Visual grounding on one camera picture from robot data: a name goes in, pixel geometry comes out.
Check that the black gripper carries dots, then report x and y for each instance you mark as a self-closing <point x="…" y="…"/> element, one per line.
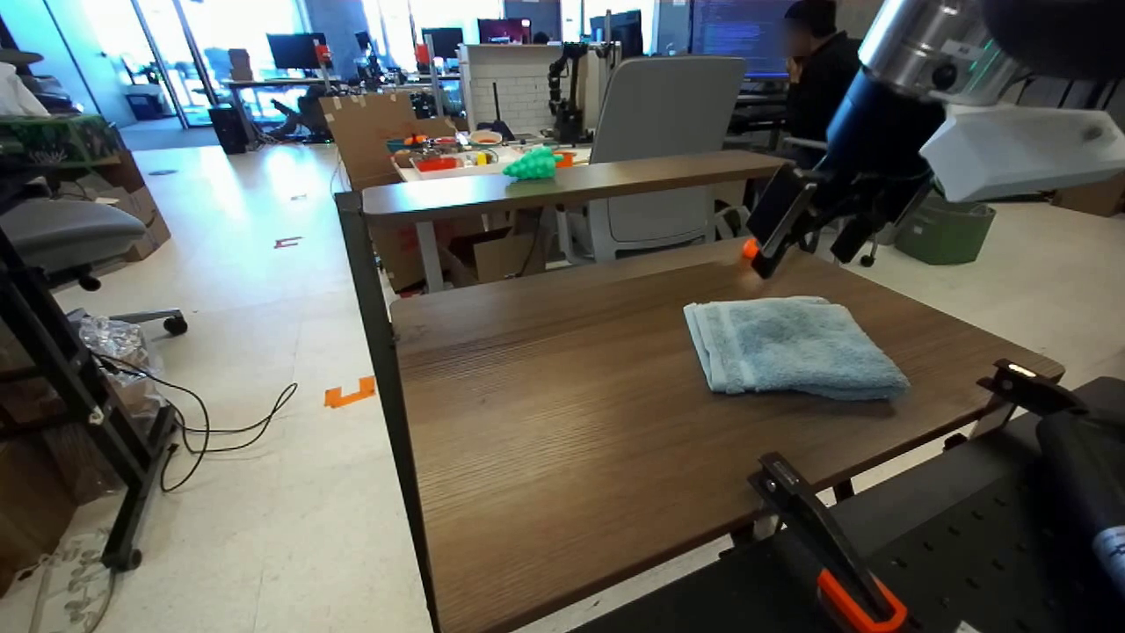
<point x="881" y="135"/>

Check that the light blue towel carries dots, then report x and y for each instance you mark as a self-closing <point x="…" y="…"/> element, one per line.
<point x="784" y="346"/>

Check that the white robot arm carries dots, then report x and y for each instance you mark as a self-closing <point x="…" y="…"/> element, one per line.
<point x="920" y="40"/>

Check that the orange carrot toy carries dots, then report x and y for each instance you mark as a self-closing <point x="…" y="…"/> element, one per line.
<point x="749" y="250"/>

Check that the green storage bin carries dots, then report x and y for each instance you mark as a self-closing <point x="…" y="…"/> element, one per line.
<point x="952" y="234"/>

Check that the person in black shirt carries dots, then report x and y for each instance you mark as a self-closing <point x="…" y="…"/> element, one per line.
<point x="820" y="82"/>

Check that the light gray highback chair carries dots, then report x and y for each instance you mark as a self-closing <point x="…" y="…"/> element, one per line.
<point x="661" y="127"/>

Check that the long wooden side table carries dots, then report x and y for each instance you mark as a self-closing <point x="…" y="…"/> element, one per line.
<point x="563" y="180"/>

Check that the black computer monitor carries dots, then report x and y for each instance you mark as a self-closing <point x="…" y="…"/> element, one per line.
<point x="439" y="42"/>
<point x="292" y="50"/>
<point x="620" y="32"/>
<point x="505" y="30"/>

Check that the brown cardboard box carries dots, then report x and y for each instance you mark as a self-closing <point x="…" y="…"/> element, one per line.
<point x="1096" y="198"/>
<point x="142" y="230"/>
<point x="505" y="257"/>
<point x="29" y="503"/>

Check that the black desk device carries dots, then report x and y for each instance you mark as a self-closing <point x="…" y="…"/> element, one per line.
<point x="568" y="105"/>

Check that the green plastic toy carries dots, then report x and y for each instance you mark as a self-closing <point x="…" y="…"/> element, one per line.
<point x="532" y="166"/>

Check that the white partition board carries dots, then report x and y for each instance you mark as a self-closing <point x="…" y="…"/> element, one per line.
<point x="512" y="82"/>

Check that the white toy table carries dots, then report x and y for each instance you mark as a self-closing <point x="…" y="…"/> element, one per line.
<point x="478" y="171"/>

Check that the yellow toy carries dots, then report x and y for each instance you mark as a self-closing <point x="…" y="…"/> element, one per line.
<point x="483" y="157"/>

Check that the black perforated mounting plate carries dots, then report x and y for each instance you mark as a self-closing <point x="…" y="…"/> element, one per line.
<point x="935" y="551"/>

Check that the red toy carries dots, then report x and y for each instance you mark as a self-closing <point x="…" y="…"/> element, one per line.
<point x="438" y="162"/>

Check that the orange floor tape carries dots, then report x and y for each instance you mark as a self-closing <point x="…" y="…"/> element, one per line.
<point x="347" y="398"/>

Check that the black trash bin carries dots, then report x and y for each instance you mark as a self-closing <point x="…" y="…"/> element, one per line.
<point x="230" y="132"/>

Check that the crumpled clear plastic bag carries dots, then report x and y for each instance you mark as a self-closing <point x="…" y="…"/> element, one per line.
<point x="107" y="339"/>

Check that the dark gray office chair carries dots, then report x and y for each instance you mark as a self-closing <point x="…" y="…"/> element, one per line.
<point x="64" y="234"/>

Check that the black equipment stand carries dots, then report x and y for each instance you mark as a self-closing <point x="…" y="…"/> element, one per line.
<point x="81" y="398"/>

